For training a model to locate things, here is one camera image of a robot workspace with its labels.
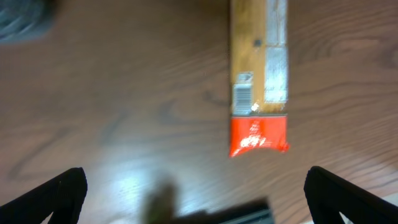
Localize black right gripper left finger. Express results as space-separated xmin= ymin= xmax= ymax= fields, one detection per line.
xmin=1 ymin=167 xmax=88 ymax=224

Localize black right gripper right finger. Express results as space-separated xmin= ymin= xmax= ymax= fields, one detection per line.
xmin=303 ymin=166 xmax=397 ymax=224

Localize red orange cracker package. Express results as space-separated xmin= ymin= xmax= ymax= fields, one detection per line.
xmin=229 ymin=0 xmax=289 ymax=157

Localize grey plastic lattice basket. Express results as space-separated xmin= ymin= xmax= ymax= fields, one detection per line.
xmin=1 ymin=0 xmax=59 ymax=45

